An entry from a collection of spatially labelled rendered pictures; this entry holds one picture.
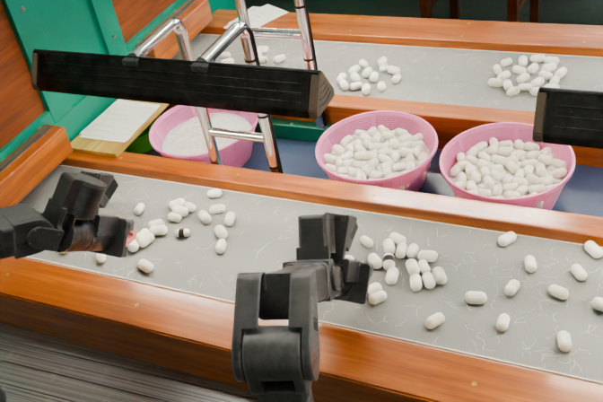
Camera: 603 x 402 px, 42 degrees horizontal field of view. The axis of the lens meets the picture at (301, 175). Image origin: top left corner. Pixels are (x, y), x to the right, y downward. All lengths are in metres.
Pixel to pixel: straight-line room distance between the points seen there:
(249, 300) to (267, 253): 0.62
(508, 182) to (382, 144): 0.30
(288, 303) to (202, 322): 0.47
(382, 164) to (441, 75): 0.39
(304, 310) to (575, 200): 0.91
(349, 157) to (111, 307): 0.61
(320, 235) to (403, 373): 0.25
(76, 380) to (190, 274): 0.28
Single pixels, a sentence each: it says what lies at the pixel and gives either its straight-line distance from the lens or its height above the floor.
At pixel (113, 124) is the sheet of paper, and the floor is 0.78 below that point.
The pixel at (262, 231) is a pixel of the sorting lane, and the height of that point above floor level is 0.74.
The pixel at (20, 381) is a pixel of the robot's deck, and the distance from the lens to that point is 1.59.
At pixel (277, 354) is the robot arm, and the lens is 0.90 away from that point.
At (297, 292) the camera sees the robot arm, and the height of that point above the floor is 1.11.
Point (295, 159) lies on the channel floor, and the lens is 1.88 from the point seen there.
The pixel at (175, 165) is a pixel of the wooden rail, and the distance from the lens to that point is 1.80.
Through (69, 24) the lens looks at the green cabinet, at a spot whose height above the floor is 1.02.
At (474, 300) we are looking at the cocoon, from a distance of 1.37.
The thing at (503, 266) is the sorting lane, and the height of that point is 0.74.
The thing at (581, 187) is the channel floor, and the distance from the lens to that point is 1.74.
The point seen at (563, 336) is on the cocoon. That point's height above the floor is 0.76.
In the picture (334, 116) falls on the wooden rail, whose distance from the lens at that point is 1.90.
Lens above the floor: 1.74
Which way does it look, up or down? 36 degrees down
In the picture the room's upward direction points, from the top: 11 degrees counter-clockwise
